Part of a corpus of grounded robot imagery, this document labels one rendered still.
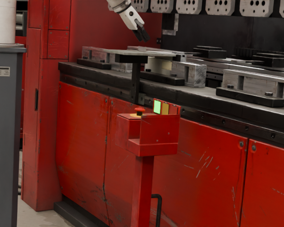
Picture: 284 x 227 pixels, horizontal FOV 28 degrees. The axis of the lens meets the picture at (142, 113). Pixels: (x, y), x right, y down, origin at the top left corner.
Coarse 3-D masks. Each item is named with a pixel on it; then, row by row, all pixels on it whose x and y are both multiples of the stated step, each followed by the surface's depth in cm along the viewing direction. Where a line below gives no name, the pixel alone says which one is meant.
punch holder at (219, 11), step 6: (210, 0) 221; (216, 0) 219; (222, 0) 215; (228, 0) 212; (234, 0) 212; (210, 6) 221; (216, 6) 218; (222, 6) 215; (228, 6) 213; (234, 6) 213; (210, 12) 222; (216, 12) 218; (222, 12) 215; (228, 12) 213; (234, 12) 214
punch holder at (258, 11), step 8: (240, 0) 207; (248, 0) 203; (256, 0) 200; (264, 0) 197; (272, 0) 195; (240, 8) 207; (248, 8) 203; (256, 8) 200; (264, 8) 197; (272, 8) 196; (248, 16) 206; (256, 16) 200; (264, 16) 197; (272, 16) 197; (280, 16) 199
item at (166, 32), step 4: (164, 16) 254; (168, 16) 252; (172, 16) 249; (176, 16) 248; (164, 20) 254; (168, 20) 252; (172, 20) 249; (176, 20) 248; (164, 24) 254; (168, 24) 252; (172, 24) 249; (176, 24) 248; (164, 28) 254; (168, 28) 252; (172, 28) 249; (176, 28) 249; (164, 32) 256; (168, 32) 253; (172, 32) 251
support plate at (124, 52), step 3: (105, 51) 245; (108, 51) 243; (111, 51) 241; (114, 51) 239; (117, 51) 237; (120, 51) 237; (123, 51) 239; (126, 51) 240; (129, 51) 242; (132, 51) 244; (135, 51) 245; (138, 51) 247; (141, 51) 249; (123, 54) 233; (126, 54) 233; (129, 54) 234; (132, 54) 234; (135, 54) 235; (138, 54) 236; (141, 54) 237; (144, 54) 238; (147, 54) 238; (150, 54) 239; (153, 54) 240; (156, 54) 241; (159, 54) 242; (162, 54) 242; (165, 54) 243; (168, 54) 244; (171, 54) 245; (174, 54) 246
